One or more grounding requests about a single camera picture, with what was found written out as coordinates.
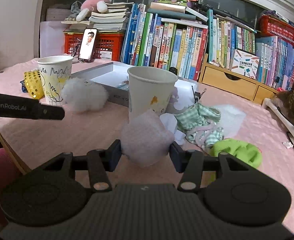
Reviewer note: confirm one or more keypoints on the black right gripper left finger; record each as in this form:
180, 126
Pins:
100, 162

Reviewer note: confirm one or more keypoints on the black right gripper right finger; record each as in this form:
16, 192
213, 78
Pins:
189, 163

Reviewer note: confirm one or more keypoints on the blue sparkly scrunchie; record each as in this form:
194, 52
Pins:
23, 88

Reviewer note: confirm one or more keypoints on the gold sequin fabric bow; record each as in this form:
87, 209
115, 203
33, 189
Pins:
33, 84

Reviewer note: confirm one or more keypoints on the green checked baby cloth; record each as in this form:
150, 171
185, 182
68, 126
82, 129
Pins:
201, 126

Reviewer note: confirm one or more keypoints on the lilac fuzzy cloth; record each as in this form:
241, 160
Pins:
145, 140

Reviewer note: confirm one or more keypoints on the lime green fabric flower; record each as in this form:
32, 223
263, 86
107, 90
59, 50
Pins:
246, 152

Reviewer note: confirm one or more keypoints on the white fluffy stuffing ball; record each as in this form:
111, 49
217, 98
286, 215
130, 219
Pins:
84, 96

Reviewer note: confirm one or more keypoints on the scribbled white paper cup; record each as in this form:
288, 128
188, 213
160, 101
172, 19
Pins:
54, 72

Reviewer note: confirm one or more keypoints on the small black binder clip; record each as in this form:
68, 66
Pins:
197, 95

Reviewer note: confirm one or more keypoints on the paper cup with drawing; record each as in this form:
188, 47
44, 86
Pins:
149, 88

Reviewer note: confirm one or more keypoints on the white shallow box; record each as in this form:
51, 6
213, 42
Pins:
114, 78

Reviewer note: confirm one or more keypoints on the wooden drawer organizer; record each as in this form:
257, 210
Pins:
234, 83

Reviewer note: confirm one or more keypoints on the smartphone on stand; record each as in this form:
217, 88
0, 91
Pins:
87, 44

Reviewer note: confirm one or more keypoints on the white patterned box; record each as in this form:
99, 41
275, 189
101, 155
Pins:
245, 64

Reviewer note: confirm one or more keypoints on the red plastic crate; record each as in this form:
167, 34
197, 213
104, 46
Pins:
107, 45

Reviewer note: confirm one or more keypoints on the grey plush toy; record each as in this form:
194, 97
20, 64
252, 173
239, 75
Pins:
74, 11

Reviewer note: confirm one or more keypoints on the row of upright books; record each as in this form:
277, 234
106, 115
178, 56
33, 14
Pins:
164, 38

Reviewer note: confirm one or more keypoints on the right row of books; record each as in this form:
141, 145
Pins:
227, 33

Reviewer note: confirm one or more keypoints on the stack of grey books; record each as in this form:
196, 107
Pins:
115, 20

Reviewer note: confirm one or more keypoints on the pink plush toy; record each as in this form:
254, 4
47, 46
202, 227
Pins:
89, 6

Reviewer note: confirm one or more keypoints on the red basket on books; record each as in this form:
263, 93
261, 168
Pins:
269, 26

